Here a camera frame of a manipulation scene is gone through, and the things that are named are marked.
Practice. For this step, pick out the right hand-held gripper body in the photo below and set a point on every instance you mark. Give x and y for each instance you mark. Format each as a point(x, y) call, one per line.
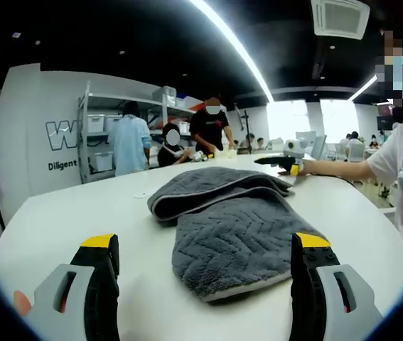
point(293, 149)

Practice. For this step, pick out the white storage box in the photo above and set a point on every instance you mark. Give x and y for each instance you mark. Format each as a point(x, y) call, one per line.
point(95, 124)
point(103, 161)

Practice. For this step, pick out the grey towel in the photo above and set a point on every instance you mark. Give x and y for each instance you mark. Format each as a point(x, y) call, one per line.
point(236, 241)

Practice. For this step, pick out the small white disc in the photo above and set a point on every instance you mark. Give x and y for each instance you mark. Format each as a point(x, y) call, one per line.
point(140, 194)

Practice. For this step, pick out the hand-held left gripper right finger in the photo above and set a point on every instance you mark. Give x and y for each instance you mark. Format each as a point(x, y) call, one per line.
point(311, 302)

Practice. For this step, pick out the white monitor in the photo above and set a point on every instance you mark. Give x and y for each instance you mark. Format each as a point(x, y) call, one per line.
point(319, 147)

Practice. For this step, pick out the black tripod stand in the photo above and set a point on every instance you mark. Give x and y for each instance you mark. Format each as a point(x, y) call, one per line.
point(246, 128)

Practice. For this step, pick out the wall screen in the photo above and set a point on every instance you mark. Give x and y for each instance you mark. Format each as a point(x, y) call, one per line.
point(385, 119)

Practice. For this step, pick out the short ceiling light strip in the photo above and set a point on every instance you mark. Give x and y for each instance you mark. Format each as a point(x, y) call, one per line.
point(364, 89)

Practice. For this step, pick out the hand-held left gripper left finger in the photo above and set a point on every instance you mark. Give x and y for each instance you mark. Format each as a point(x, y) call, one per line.
point(96, 305)

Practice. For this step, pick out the pale yellow cup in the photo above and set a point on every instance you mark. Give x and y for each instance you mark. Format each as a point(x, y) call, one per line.
point(231, 152)

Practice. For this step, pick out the grey storage box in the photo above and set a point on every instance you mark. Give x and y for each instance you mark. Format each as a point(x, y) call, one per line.
point(165, 96)

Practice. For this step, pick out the grey metal shelf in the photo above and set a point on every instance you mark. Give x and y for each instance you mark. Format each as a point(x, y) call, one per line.
point(85, 142)

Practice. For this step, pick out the person's left hand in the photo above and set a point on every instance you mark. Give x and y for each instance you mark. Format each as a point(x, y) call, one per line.
point(22, 302)

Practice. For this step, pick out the white table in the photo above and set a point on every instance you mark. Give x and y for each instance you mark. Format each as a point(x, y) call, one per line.
point(80, 220)

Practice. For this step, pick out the long ceiling light strip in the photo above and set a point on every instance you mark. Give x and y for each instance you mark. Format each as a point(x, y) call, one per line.
point(238, 46)

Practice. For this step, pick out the ceiling air conditioner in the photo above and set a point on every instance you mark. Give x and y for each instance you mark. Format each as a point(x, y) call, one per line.
point(339, 17)

